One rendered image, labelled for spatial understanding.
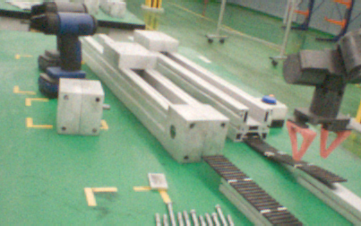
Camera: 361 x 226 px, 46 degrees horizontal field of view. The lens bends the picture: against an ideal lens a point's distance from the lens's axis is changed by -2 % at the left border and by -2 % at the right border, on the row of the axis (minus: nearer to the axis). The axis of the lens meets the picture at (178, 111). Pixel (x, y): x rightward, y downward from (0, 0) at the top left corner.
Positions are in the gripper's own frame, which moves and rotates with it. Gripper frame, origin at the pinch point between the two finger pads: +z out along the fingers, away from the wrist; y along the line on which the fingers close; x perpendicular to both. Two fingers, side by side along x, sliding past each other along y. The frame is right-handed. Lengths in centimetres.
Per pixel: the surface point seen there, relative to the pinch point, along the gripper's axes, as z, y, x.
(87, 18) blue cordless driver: -15, 32, -55
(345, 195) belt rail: 3.0, 0.9, 11.1
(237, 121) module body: 0.8, 3.7, -20.5
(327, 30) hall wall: 62, -885, -795
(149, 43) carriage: -5, 2, -78
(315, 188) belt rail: 4.9, 1.6, 4.9
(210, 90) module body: -2.1, 3.1, -35.1
